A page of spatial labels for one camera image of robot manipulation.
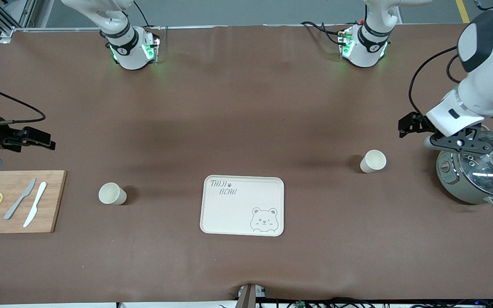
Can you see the aluminium frame post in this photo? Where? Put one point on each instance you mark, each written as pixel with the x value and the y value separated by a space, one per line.
pixel 19 13

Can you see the aluminium table edge rail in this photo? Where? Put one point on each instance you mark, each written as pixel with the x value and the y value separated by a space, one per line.
pixel 58 29

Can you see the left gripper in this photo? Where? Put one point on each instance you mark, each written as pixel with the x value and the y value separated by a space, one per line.
pixel 417 122

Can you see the wooden cutting board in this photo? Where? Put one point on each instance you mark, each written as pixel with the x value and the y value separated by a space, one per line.
pixel 54 205

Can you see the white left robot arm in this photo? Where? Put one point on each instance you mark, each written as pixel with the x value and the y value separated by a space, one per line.
pixel 486 85

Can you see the grey metal table bracket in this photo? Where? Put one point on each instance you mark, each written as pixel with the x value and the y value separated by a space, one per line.
pixel 248 295

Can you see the white tray with bear print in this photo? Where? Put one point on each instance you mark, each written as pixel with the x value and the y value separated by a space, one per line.
pixel 238 209

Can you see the glass pot lid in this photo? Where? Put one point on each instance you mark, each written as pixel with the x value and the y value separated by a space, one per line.
pixel 482 171

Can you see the white plastic cup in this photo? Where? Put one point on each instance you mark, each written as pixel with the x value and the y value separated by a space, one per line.
pixel 110 193
pixel 374 161

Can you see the grey plastic knife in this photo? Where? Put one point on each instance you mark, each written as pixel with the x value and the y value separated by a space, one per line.
pixel 19 200

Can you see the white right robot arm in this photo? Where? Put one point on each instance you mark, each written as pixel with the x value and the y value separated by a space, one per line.
pixel 131 51

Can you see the white plastic knife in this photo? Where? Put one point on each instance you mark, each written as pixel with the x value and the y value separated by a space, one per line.
pixel 36 203

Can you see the grey-green cooking pot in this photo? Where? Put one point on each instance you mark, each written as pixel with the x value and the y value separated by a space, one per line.
pixel 449 179

